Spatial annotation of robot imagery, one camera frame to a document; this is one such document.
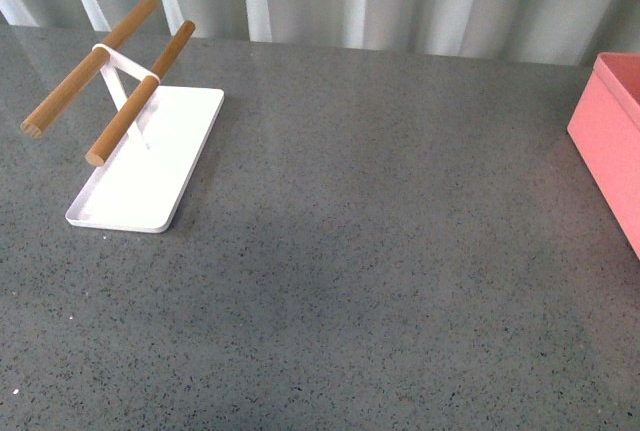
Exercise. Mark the white towel rack stand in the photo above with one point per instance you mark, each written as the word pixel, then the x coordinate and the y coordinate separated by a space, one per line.
pixel 140 185

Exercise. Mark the right wooden rack rod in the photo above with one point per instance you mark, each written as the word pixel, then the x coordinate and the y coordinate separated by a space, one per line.
pixel 125 117

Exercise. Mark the wooden rack rod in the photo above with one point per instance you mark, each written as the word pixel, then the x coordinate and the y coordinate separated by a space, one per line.
pixel 50 108
pixel 125 117

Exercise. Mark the pink plastic bin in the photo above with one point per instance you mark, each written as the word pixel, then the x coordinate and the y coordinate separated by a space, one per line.
pixel 605 130

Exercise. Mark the left wooden rack rod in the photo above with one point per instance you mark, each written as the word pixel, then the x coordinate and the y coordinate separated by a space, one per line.
pixel 50 108

